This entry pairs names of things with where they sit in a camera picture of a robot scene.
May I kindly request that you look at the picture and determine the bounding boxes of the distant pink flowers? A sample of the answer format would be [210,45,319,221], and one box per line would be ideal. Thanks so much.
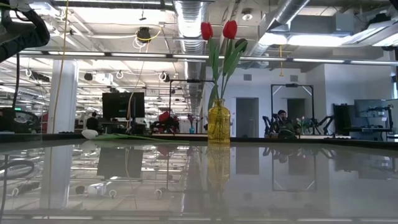
[295,116,310,128]

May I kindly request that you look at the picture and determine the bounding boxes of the dark green backpack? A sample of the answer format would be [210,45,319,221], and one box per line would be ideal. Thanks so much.
[277,123,297,139]

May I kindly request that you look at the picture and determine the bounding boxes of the white artificial tulip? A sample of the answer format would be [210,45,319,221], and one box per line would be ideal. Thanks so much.
[81,129,190,144]

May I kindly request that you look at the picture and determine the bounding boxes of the yellow glass vase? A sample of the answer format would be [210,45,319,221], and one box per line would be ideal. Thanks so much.
[207,98,231,144]

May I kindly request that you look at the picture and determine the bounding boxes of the black ceiling camera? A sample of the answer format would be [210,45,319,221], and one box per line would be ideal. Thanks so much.
[136,26,152,43]

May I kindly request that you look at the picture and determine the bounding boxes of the dark desk monitor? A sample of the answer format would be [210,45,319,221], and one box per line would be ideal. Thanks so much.
[333,103,356,135]

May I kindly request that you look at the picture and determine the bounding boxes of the person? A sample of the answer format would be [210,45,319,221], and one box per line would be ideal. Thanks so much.
[86,111,100,131]
[275,109,293,131]

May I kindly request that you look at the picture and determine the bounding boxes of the red equipment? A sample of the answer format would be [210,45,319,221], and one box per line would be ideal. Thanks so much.
[157,111,180,125]

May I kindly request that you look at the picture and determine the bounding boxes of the white glossy work sheet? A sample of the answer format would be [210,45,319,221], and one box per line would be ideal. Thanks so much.
[0,138,398,224]

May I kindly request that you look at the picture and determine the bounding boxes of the gray desk monitor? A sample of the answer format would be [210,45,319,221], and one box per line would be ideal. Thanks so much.
[353,98,389,127]

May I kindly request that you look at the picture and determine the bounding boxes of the black robot station frame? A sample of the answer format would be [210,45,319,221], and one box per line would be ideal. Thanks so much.
[270,83,315,135]
[169,78,216,134]

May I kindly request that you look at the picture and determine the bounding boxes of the red artificial tulip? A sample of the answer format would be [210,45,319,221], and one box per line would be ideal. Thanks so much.
[200,21,222,102]
[217,20,238,102]

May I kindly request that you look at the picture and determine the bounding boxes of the black monitor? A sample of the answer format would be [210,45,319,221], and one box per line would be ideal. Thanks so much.
[101,91,146,119]

